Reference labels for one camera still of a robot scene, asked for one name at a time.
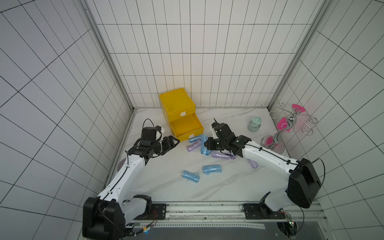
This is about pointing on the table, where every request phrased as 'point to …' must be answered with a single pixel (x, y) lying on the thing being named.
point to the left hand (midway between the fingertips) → (174, 146)
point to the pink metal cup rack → (290, 115)
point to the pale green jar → (254, 125)
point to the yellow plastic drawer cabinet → (179, 109)
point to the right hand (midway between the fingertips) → (205, 140)
